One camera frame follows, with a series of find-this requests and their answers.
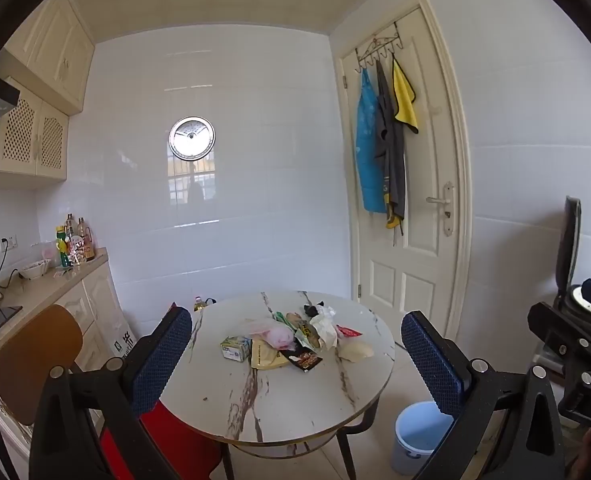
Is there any cream kitchen counter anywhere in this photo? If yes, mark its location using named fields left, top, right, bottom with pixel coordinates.
left=0, top=247, right=137, bottom=480

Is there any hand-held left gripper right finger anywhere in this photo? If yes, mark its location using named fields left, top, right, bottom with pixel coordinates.
left=400, top=310, right=567, bottom=480

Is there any grey wrapper with yellow label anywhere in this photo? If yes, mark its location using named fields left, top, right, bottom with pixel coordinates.
left=295, top=322, right=321, bottom=349

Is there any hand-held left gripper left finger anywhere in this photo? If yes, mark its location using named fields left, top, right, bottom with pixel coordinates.
left=28, top=305, right=226, bottom=480

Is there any round silver vent cover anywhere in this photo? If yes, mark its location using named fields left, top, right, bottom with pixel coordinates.
left=168, top=116, right=216, bottom=161

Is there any black power cable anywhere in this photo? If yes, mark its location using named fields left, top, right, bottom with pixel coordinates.
left=0, top=246, right=21, bottom=289

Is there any round white marble table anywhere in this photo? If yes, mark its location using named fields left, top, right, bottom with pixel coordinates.
left=158, top=290, right=396, bottom=480

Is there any small green white carton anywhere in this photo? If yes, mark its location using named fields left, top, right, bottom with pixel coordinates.
left=220, top=335, right=253, bottom=363

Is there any white bag with green print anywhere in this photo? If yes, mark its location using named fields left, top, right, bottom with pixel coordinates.
left=108, top=305, right=137, bottom=362

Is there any black snack packet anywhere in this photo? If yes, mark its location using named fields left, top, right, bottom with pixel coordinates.
left=280, top=347, right=324, bottom=373

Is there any red chair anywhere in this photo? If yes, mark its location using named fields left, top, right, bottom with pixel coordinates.
left=100, top=302, right=224, bottom=480

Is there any cream crumpled paper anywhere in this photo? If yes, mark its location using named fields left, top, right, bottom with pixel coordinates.
left=337, top=340, right=375, bottom=363

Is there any green yellow bottle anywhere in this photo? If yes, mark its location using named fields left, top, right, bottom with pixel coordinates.
left=55, top=226, right=73, bottom=267

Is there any white door frame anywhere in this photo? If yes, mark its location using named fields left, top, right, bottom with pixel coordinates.
left=328, top=0, right=476, bottom=350

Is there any white bowl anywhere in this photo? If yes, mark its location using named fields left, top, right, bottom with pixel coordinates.
left=18, top=259, right=52, bottom=280

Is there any metal over-door hook rack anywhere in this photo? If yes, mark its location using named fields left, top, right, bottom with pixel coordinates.
left=354, top=20, right=402, bottom=74

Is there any clear plastic wrap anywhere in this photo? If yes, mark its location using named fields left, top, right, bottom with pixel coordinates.
left=310, top=305, right=339, bottom=350

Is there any cream door handle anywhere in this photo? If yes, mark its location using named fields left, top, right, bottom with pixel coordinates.
left=425, top=182, right=455, bottom=237

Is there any pink plastic bag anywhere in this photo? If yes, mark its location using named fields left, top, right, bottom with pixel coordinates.
left=242, top=317, right=297, bottom=351

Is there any brown chair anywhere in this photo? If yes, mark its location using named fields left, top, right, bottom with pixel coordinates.
left=0, top=304, right=84, bottom=427

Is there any cream lattice door cabinet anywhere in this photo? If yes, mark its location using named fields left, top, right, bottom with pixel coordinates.
left=0, top=91, right=70, bottom=191

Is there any yellow packet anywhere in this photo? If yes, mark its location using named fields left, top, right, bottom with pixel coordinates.
left=250, top=339, right=289, bottom=371

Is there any yellow cloth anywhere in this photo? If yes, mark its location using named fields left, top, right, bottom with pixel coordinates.
left=392, top=57, right=420, bottom=135

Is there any light blue plastic bucket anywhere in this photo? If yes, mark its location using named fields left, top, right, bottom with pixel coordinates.
left=394, top=401, right=455, bottom=477

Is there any grey apron with yellow trim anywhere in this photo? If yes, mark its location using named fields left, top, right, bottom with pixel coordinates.
left=374, top=59, right=407, bottom=237

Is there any white panel door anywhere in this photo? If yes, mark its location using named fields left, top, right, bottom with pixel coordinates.
left=338, top=5, right=463, bottom=341

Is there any blue apron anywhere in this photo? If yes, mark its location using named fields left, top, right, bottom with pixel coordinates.
left=355, top=67, right=387, bottom=214

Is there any cream wall cabinet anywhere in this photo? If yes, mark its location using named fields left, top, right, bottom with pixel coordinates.
left=3, top=0, right=96, bottom=115

